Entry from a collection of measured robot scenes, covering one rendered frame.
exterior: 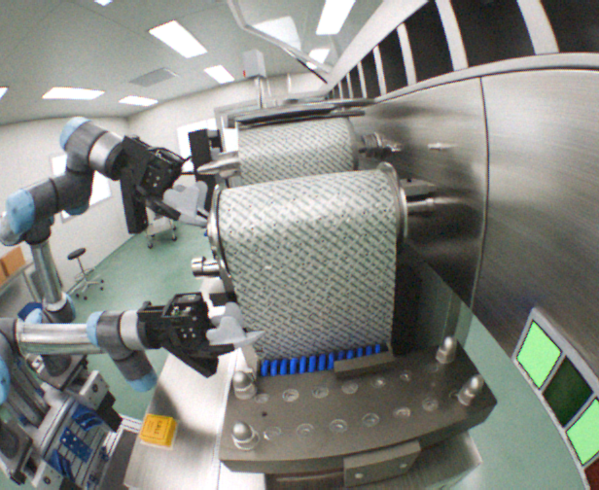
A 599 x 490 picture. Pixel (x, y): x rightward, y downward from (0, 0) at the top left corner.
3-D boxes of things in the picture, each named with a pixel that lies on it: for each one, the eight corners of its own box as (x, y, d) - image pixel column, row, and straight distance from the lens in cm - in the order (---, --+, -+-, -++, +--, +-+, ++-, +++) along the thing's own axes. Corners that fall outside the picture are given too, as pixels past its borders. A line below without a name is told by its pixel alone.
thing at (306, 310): (258, 363, 50) (230, 272, 40) (389, 343, 51) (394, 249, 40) (258, 365, 50) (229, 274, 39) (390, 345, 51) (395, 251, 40)
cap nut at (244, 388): (235, 382, 47) (228, 365, 44) (257, 381, 46) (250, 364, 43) (233, 399, 45) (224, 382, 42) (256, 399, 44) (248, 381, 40)
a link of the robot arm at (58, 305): (46, 327, 127) (11, 201, 99) (67, 308, 131) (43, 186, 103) (59, 342, 119) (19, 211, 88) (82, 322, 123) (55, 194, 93)
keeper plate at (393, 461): (343, 477, 49) (343, 456, 38) (404, 464, 50) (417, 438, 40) (345, 489, 48) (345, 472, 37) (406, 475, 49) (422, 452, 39)
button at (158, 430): (151, 418, 67) (146, 412, 65) (177, 422, 63) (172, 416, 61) (143, 442, 64) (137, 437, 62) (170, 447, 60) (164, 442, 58)
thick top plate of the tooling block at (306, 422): (239, 398, 53) (229, 377, 48) (450, 361, 56) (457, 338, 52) (231, 472, 45) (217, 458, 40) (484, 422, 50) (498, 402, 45)
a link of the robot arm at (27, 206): (-13, 223, 100) (7, 179, 52) (11, 209, 102) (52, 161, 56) (-2, 258, 99) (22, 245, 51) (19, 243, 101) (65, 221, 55)
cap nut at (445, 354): (432, 351, 49) (437, 332, 46) (449, 345, 50) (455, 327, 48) (440, 366, 47) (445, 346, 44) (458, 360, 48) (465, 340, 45)
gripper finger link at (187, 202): (219, 203, 41) (169, 174, 43) (202, 236, 43) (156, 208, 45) (225, 199, 43) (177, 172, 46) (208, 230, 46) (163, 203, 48)
